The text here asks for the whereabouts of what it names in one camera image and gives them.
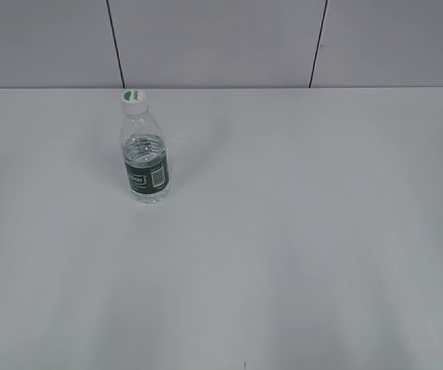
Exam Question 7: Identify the clear plastic water bottle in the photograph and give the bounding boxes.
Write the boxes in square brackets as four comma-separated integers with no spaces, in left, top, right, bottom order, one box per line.
[120,108,170,204]

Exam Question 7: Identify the white green bottle cap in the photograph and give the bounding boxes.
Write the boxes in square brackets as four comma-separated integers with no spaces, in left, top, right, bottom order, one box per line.
[121,89,148,116]

